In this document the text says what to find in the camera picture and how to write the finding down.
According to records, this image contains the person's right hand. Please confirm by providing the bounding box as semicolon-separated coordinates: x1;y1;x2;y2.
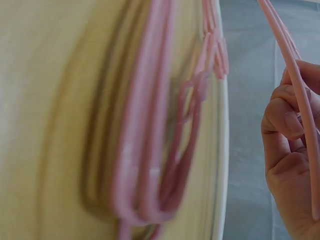
260;59;320;240

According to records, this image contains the stack of pink hangers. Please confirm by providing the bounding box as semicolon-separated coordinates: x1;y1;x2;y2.
113;0;231;240

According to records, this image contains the pink clothes hanger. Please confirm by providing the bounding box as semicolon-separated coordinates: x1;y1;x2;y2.
257;0;320;221

